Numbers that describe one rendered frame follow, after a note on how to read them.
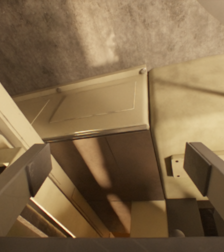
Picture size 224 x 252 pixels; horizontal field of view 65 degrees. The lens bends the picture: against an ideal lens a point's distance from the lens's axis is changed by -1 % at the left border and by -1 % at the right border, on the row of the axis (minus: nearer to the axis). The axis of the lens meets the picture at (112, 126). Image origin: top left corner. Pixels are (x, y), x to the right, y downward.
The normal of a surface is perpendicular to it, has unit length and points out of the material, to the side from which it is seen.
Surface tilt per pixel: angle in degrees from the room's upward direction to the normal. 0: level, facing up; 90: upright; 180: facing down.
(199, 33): 0
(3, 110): 90
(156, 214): 90
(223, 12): 0
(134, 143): 0
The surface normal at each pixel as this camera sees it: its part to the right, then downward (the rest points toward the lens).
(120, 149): -0.14, 0.65
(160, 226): -0.29, -0.75
